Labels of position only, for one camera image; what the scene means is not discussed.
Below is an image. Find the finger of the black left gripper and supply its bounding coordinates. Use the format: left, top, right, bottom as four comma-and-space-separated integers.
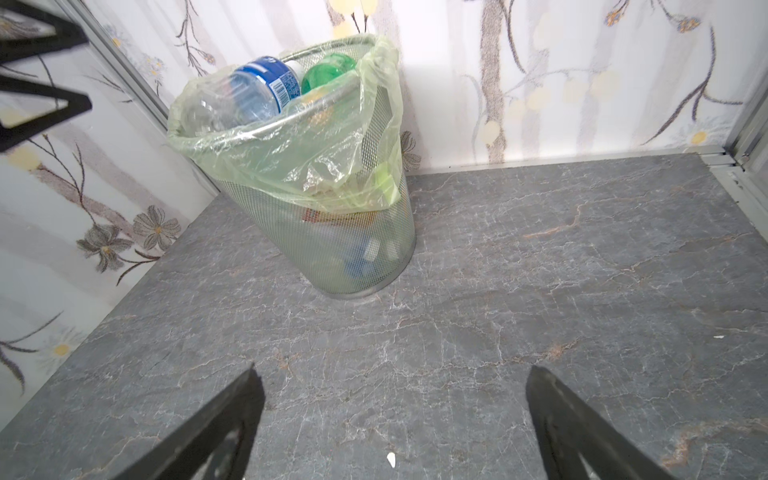
1, 1, 89, 64
1, 76, 93, 152

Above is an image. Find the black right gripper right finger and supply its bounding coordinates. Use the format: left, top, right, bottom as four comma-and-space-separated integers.
525, 366, 672, 479

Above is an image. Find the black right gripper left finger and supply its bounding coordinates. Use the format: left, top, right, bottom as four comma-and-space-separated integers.
116, 367, 266, 479

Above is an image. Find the Pocari Sweat clear bottle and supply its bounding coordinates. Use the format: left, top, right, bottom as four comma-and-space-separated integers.
180, 56, 305, 137

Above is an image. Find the green Sprite bottle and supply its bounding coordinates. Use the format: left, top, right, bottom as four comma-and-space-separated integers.
301, 53, 357, 95

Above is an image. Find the mesh bin with green liner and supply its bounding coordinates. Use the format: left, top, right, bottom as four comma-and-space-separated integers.
167, 34, 416, 298

